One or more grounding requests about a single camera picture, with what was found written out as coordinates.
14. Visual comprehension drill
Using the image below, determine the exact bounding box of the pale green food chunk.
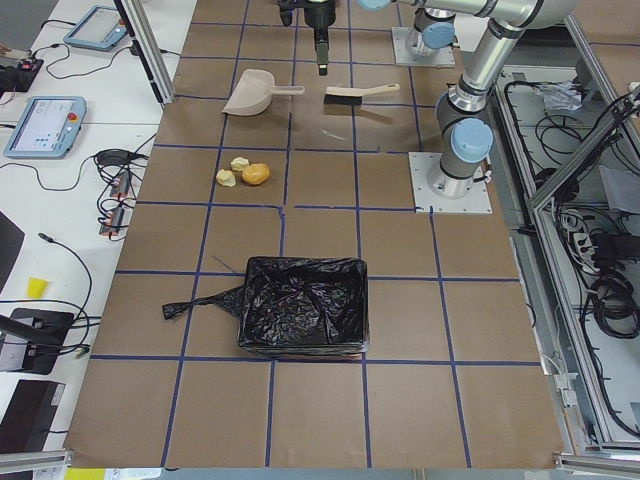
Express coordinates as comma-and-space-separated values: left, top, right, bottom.
230, 156, 250, 172

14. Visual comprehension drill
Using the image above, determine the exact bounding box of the near teach pendant tablet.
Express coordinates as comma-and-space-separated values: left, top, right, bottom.
3, 96, 87, 159

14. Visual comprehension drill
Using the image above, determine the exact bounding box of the yellow bread chunk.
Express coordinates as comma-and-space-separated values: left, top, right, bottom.
216, 169, 237, 188

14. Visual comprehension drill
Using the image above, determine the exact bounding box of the black box device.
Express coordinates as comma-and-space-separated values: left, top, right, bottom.
1, 379, 65, 454

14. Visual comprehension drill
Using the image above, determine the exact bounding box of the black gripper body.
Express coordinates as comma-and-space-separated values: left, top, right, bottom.
277, 0, 336, 28

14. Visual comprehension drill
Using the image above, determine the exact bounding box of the beige plastic dustpan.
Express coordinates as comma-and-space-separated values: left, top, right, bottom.
222, 69, 305, 116

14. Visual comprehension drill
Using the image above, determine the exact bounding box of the yellow paper cup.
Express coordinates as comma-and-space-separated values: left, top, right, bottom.
26, 277, 51, 299

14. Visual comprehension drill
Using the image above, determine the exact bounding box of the black monitor stand base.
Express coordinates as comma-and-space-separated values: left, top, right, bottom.
1, 308, 74, 375

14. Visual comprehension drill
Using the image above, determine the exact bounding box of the near usb hub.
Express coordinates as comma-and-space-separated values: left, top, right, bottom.
98, 206, 128, 239

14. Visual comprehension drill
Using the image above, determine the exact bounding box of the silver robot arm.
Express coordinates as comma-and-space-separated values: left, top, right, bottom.
277, 0, 456, 76
410, 1, 543, 180

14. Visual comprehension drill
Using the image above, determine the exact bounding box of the teach pendant tablet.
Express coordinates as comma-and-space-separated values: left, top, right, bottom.
63, 5, 127, 52
3, 96, 87, 159

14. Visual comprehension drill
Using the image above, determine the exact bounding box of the aluminium frame post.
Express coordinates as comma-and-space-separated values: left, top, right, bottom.
114, 0, 175, 105

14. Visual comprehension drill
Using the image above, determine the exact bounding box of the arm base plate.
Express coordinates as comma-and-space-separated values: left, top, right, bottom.
408, 152, 492, 215
391, 27, 455, 68

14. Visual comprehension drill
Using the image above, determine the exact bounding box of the far teach pendant tablet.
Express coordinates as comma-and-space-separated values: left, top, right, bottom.
63, 5, 127, 52

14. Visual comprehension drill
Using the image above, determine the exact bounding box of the far usb hub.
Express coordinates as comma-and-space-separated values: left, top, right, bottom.
108, 169, 137, 199

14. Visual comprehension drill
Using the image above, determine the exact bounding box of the black power adapter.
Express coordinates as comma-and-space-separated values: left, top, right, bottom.
95, 149, 137, 167

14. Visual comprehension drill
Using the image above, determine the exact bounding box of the brown potato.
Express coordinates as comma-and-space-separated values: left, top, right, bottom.
241, 163, 271, 186

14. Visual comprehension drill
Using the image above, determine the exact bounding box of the black circuit board device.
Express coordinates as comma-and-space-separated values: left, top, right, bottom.
0, 59, 44, 94

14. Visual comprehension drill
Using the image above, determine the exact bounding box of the usb hub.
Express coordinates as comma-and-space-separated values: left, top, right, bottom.
98, 206, 128, 239
108, 169, 137, 199

